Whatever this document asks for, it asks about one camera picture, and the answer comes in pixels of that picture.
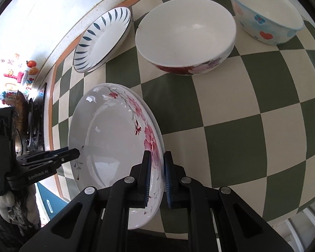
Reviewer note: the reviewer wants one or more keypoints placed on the black dish rack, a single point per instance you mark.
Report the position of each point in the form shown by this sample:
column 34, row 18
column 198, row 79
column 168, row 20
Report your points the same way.
column 36, row 126

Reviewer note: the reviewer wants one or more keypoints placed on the colourful wall stickers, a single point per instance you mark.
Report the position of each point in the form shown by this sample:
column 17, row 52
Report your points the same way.
column 18, row 76

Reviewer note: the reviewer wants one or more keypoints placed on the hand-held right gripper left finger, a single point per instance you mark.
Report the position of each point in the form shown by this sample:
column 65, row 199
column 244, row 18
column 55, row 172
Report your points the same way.
column 146, row 173

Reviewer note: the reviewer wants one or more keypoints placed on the green checkered tablecloth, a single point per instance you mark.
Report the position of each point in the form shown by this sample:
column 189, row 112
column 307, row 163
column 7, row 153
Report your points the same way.
column 225, row 136

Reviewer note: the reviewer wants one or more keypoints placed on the white bowl with red flowers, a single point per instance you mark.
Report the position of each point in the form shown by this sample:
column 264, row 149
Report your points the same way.
column 186, row 31

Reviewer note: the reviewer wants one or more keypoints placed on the white bowl with hearts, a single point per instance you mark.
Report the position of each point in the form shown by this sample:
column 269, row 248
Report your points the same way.
column 265, row 8

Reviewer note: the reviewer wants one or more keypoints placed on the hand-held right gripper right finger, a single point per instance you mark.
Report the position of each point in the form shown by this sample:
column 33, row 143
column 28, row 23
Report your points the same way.
column 168, row 181

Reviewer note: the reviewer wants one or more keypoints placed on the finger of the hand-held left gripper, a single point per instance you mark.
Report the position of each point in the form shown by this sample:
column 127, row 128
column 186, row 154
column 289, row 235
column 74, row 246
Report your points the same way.
column 55, row 162
column 44, row 154

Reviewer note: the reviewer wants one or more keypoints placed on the white plate with blue leaves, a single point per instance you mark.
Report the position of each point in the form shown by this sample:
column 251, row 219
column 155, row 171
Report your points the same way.
column 102, row 44

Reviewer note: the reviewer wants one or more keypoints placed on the person's left hand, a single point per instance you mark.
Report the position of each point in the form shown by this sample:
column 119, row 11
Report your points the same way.
column 31, row 204

